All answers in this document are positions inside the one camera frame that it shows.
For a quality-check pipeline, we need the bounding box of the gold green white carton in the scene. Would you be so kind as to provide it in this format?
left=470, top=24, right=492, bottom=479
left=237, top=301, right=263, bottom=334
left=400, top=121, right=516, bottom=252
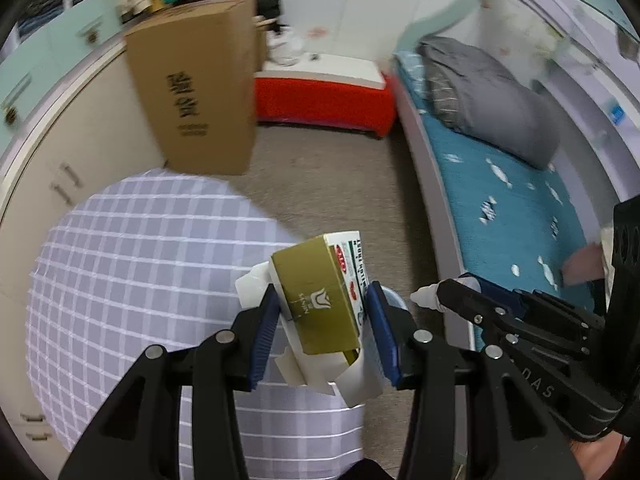
left=234, top=230, right=388, bottom=409

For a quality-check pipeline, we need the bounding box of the lilac teal stair cabinet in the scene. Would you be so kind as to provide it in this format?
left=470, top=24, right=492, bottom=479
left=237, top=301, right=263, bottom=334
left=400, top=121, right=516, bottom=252
left=1, top=0, right=120, bottom=143

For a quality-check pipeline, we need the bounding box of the black cloth on boxes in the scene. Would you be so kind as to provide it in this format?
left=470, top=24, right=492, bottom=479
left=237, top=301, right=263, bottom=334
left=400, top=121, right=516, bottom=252
left=182, top=0, right=282, bottom=26

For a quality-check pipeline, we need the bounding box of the tall brown cardboard box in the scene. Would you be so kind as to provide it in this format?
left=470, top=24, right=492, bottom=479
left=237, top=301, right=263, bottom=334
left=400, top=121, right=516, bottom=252
left=125, top=0, right=256, bottom=176

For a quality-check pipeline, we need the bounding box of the teal patterned mattress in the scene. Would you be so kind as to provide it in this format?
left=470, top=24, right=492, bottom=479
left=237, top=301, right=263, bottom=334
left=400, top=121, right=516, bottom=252
left=392, top=50, right=596, bottom=310

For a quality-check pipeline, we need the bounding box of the grey folded duvet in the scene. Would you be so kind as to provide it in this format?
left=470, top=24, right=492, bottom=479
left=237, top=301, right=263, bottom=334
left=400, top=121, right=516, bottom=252
left=416, top=36, right=560, bottom=169

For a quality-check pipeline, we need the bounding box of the white board on bench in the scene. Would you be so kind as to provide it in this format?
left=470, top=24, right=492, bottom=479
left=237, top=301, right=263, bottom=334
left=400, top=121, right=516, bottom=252
left=255, top=53, right=386, bottom=90

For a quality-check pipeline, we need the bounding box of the beige low cabinet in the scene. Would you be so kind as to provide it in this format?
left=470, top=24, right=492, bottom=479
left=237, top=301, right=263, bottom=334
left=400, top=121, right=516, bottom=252
left=1, top=41, right=164, bottom=425

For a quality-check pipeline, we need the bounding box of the beige hanging garment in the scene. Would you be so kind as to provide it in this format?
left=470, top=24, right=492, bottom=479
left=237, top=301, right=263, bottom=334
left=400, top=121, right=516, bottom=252
left=561, top=224, right=615, bottom=288

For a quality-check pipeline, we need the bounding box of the grey checked tablecloth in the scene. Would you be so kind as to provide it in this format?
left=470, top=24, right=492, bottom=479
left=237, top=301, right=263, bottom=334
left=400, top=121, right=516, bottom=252
left=26, top=169, right=363, bottom=479

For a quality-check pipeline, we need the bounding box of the light blue plastic bucket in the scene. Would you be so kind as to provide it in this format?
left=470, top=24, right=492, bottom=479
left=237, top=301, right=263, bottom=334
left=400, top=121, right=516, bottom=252
left=359, top=284, right=411, bottom=361

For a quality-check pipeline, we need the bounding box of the white plastic bag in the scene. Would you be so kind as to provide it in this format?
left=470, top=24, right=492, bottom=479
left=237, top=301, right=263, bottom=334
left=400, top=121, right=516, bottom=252
left=267, top=26, right=305, bottom=66

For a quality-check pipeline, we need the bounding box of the red fabric bench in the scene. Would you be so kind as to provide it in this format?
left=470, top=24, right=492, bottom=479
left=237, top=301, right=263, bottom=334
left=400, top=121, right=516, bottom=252
left=255, top=77, right=397, bottom=139

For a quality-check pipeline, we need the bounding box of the teal bunk bed frame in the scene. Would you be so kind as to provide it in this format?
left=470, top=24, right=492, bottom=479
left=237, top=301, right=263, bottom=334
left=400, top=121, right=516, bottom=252
left=389, top=0, right=640, bottom=351

